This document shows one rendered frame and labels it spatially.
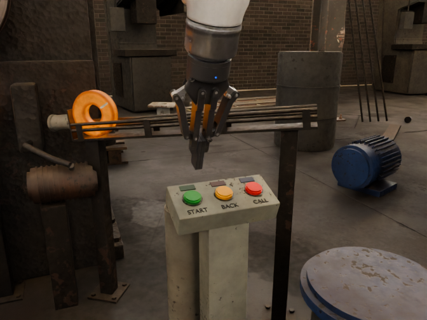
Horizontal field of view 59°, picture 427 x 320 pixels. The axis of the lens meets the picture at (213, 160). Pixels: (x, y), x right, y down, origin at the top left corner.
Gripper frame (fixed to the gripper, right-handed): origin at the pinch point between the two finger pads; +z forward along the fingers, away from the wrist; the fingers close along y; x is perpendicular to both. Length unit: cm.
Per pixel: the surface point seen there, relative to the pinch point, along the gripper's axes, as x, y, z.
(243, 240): 7.0, -10.9, 21.6
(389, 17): -557, -607, 122
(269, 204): 5.4, -16.6, 12.8
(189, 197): 0.5, 0.9, 11.6
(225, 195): 1.7, -7.0, 11.6
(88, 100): -60, 17, 19
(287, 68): -213, -162, 77
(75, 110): -61, 21, 23
